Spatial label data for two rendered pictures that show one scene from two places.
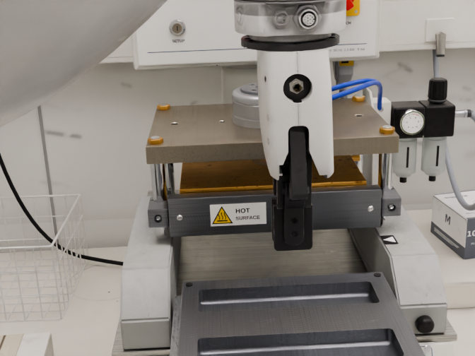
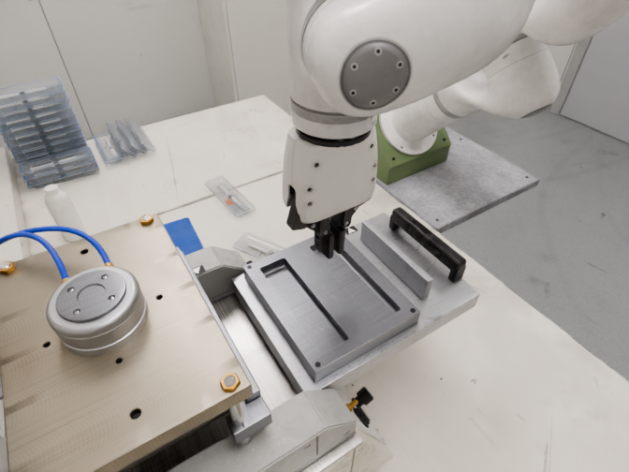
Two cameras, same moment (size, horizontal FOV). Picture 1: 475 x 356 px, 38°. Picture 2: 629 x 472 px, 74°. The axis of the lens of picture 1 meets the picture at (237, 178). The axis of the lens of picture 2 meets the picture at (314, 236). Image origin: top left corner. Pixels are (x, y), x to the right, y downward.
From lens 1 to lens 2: 80 cm
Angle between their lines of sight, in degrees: 97
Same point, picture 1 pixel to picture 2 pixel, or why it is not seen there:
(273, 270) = not seen: hidden behind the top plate
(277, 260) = not seen: hidden behind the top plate
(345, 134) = (160, 242)
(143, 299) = (335, 406)
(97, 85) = not seen: outside the picture
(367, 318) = (304, 258)
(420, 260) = (219, 253)
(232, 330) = (357, 310)
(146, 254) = (291, 424)
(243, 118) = (138, 321)
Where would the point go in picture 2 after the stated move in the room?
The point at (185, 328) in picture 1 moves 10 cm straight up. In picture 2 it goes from (372, 334) to (380, 282)
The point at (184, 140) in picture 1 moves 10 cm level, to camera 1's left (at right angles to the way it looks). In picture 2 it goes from (212, 359) to (260, 463)
